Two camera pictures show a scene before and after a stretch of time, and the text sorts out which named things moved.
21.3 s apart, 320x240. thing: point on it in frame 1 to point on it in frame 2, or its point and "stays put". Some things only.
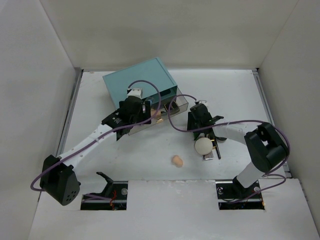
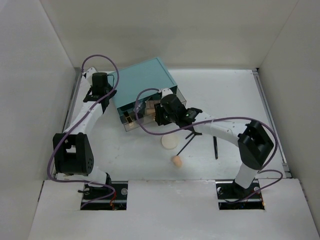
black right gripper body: (193, 124) to (163, 117)
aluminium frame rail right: (257, 74) stays put
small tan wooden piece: (177, 161) stays put
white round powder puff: (203, 146) to (169, 141)
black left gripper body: (147, 111) to (94, 97)
